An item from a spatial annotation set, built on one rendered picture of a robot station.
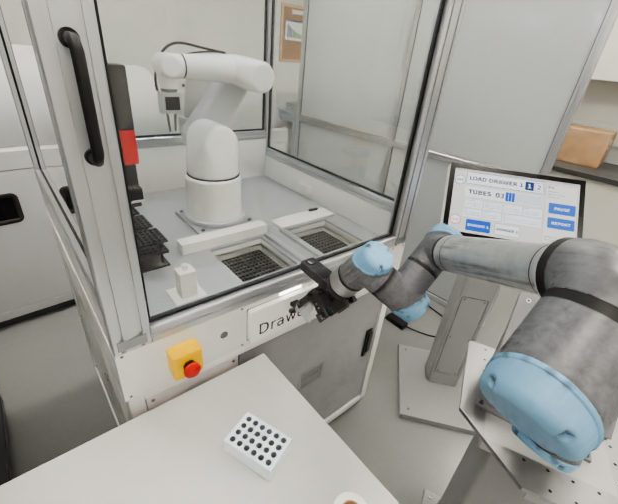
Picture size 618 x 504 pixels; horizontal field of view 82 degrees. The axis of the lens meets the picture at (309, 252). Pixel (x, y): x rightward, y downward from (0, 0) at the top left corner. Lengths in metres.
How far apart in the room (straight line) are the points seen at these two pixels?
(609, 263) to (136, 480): 0.88
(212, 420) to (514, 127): 2.09
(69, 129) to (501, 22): 2.19
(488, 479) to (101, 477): 0.96
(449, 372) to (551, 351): 1.69
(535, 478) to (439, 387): 1.15
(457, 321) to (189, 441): 1.36
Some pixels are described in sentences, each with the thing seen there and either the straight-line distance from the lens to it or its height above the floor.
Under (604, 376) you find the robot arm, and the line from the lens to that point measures 0.45.
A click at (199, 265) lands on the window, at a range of 0.85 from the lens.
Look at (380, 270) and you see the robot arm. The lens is 0.73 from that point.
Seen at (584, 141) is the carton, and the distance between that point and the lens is 3.89.
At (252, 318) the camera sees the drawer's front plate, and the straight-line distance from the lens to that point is 0.98.
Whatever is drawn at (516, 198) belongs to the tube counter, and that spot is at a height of 1.11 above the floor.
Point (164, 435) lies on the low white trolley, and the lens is 0.96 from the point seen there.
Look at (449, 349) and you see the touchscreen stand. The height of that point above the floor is 0.29.
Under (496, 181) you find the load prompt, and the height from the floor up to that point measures 1.16.
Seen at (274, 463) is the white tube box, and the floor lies 0.80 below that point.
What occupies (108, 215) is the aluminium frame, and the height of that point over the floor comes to 1.26.
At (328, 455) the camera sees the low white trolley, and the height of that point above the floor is 0.76.
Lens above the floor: 1.55
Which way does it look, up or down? 29 degrees down
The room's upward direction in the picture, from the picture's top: 6 degrees clockwise
